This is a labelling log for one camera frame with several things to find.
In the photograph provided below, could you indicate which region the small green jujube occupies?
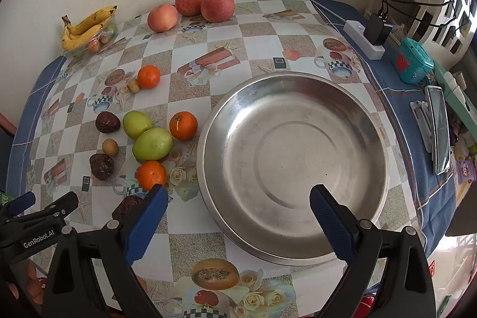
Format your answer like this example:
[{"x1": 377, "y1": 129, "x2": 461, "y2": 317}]
[{"x1": 123, "y1": 111, "x2": 154, "y2": 140}]

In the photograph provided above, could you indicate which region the white power strip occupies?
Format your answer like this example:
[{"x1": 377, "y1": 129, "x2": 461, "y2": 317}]
[{"x1": 343, "y1": 20, "x2": 385, "y2": 60}]

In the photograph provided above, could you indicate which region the checkered printed tablecloth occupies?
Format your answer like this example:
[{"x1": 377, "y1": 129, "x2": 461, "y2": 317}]
[{"x1": 11, "y1": 0, "x2": 422, "y2": 318}]

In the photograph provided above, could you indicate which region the clear plastic bag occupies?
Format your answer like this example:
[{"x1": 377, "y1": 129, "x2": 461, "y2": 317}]
[{"x1": 65, "y1": 22, "x2": 120, "y2": 60}]

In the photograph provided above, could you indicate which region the white power cable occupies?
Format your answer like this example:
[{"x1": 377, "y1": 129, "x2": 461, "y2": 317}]
[{"x1": 309, "y1": 0, "x2": 348, "y2": 29}]

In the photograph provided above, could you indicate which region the dark red date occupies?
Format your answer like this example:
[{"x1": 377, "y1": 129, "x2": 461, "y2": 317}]
[
  {"x1": 112, "y1": 195, "x2": 147, "y2": 224},
  {"x1": 89, "y1": 153, "x2": 114, "y2": 181},
  {"x1": 95, "y1": 112, "x2": 120, "y2": 134}
]

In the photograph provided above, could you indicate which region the blue cloth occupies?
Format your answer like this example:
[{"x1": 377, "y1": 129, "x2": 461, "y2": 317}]
[{"x1": 5, "y1": 0, "x2": 466, "y2": 259}]

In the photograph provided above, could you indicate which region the pale pink peach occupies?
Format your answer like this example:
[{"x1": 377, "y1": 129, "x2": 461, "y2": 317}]
[{"x1": 147, "y1": 4, "x2": 179, "y2": 33}]

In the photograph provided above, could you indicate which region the black charger cable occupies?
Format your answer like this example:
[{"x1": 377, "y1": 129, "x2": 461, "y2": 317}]
[{"x1": 379, "y1": 0, "x2": 458, "y2": 30}]

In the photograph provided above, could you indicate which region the red apple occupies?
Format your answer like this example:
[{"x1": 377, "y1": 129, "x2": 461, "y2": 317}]
[
  {"x1": 201, "y1": 0, "x2": 236, "y2": 23},
  {"x1": 175, "y1": 0, "x2": 206, "y2": 16}
]

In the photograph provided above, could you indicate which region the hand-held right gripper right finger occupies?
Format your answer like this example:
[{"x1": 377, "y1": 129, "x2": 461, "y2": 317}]
[{"x1": 309, "y1": 184, "x2": 436, "y2": 318}]

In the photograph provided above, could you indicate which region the person's left hand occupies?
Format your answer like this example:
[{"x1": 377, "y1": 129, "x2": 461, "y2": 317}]
[{"x1": 7, "y1": 260, "x2": 47, "y2": 305}]

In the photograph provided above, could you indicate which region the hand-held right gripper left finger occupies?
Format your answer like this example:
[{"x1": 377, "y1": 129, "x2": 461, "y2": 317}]
[{"x1": 41, "y1": 184, "x2": 169, "y2": 318}]

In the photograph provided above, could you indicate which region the stainless steel basin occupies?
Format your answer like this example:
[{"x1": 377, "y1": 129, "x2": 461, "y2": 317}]
[{"x1": 196, "y1": 71, "x2": 390, "y2": 266}]

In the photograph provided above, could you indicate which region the black charger plug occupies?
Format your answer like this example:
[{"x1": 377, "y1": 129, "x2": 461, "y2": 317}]
[{"x1": 364, "y1": 8, "x2": 394, "y2": 46}]

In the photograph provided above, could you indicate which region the smartphone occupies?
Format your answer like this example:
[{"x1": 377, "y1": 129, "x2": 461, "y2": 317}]
[{"x1": 426, "y1": 85, "x2": 452, "y2": 175}]

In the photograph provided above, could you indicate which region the teal box red label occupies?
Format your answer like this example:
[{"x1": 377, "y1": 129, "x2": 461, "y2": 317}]
[{"x1": 390, "y1": 37, "x2": 435, "y2": 85}]

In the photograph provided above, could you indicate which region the bunch of yellow bananas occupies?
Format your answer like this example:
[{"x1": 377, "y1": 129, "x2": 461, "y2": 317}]
[{"x1": 61, "y1": 5, "x2": 118, "y2": 51}]

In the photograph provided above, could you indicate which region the grey folding phone stand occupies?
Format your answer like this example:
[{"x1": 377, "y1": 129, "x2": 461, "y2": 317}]
[{"x1": 410, "y1": 100, "x2": 435, "y2": 155}]

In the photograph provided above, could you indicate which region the mint green board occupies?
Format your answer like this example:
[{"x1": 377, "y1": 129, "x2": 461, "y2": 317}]
[{"x1": 432, "y1": 63, "x2": 477, "y2": 132}]

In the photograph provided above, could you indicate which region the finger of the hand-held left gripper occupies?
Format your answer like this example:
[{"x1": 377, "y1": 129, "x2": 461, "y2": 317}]
[
  {"x1": 0, "y1": 191, "x2": 37, "y2": 220},
  {"x1": 28, "y1": 191, "x2": 80, "y2": 227}
]

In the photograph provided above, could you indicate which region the orange tangerine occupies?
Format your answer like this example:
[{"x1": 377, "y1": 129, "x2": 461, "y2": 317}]
[
  {"x1": 169, "y1": 111, "x2": 198, "y2": 140},
  {"x1": 137, "y1": 65, "x2": 161, "y2": 89},
  {"x1": 134, "y1": 160, "x2": 168, "y2": 191}
]

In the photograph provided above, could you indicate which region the large green jujube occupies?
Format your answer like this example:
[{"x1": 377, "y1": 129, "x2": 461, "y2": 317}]
[{"x1": 133, "y1": 128, "x2": 174, "y2": 161}]

